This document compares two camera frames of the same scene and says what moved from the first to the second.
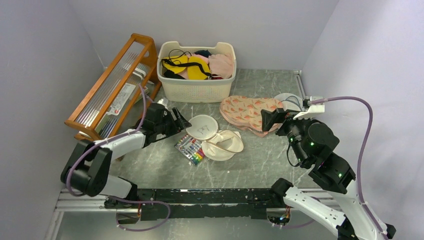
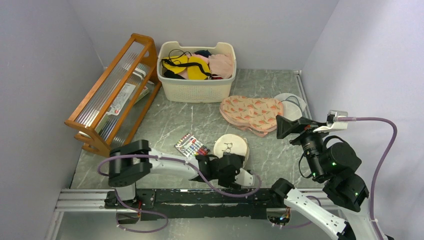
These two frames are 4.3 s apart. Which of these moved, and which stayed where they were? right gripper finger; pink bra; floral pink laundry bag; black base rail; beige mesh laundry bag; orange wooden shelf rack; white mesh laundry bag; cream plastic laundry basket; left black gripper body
Moved: beige mesh laundry bag; right gripper finger; left black gripper body
Stayed: cream plastic laundry basket; pink bra; white mesh laundry bag; orange wooden shelf rack; floral pink laundry bag; black base rail
